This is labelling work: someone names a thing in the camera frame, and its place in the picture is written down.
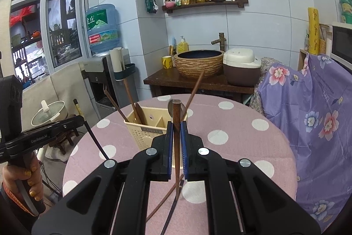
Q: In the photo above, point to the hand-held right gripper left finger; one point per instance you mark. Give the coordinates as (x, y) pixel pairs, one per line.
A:
(170, 147)

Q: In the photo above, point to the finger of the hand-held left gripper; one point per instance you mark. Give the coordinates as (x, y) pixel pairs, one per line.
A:
(70, 125)

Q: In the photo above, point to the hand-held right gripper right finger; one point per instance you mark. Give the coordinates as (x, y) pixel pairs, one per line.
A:
(184, 152)

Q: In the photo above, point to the black chopstick with gold band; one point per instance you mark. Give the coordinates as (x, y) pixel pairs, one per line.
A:
(96, 140)

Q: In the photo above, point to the cream plastic utensil holder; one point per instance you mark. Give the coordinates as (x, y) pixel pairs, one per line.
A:
(140, 133)

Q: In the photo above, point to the small metal spoon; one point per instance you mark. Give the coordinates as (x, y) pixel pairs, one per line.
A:
(170, 109)

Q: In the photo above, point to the large metal spoon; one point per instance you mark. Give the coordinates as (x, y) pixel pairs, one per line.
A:
(115, 107)

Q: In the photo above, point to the person's left hand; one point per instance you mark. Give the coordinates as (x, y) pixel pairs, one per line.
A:
(30, 177)

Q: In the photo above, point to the wooden stool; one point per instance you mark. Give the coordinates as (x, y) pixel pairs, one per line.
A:
(66, 138)

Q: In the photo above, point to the cream electric pot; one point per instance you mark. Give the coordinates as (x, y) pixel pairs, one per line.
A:
(49, 113)

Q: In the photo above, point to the water dispenser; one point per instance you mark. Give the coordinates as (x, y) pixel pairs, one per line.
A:
(96, 78)

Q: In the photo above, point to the dark wooden cabinet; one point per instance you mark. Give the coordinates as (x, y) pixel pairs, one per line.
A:
(170, 83)

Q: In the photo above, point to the dark teal holder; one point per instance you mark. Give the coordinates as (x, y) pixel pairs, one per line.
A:
(126, 72)

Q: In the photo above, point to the cream rolled paper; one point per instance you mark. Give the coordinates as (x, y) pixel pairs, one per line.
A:
(117, 58)

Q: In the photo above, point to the yellow mug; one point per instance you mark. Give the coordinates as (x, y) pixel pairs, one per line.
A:
(167, 62)

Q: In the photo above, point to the ceramic sink basin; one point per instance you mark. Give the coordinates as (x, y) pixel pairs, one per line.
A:
(198, 65)

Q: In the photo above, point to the grey patterned cloth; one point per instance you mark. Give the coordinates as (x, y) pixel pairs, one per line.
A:
(260, 97)

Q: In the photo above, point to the window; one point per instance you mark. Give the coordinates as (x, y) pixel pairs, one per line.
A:
(63, 31)

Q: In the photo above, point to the yellow soap dispenser bottle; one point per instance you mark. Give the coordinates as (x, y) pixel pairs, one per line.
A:
(183, 46)

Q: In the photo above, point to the blue water jug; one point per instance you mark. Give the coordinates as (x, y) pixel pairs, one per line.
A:
(103, 28)

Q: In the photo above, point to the white and brown rice cooker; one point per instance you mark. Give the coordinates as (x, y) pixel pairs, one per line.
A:
(242, 67)

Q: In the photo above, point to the bamboo style faucet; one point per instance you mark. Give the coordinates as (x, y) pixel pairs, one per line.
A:
(221, 42)

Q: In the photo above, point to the purple floral cloth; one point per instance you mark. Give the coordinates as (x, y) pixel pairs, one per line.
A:
(310, 113)

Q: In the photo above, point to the pink bowl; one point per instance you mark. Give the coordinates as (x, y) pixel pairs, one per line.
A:
(169, 4)

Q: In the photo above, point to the green hanging packet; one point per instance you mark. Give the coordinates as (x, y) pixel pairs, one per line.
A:
(150, 1)

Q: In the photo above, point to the light wooden shelf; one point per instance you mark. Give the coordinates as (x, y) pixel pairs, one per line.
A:
(302, 61)

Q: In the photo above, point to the yellow roll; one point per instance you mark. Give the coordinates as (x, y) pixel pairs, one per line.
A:
(313, 31)

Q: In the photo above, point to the white microwave oven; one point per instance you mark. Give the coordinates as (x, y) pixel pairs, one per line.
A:
(342, 45)

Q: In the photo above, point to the stack of green noodle cups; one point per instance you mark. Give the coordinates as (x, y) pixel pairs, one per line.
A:
(345, 6)

